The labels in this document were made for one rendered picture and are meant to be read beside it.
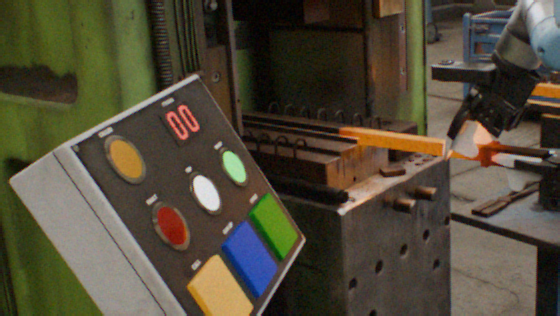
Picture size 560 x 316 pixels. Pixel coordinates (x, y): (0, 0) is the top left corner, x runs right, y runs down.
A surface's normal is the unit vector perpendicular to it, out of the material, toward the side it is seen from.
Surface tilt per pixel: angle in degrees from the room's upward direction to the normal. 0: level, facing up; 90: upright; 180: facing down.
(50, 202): 90
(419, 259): 90
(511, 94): 90
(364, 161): 90
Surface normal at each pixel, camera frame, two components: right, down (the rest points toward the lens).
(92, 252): -0.23, 0.29
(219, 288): 0.81, -0.47
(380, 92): 0.78, 0.14
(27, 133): -0.62, 0.26
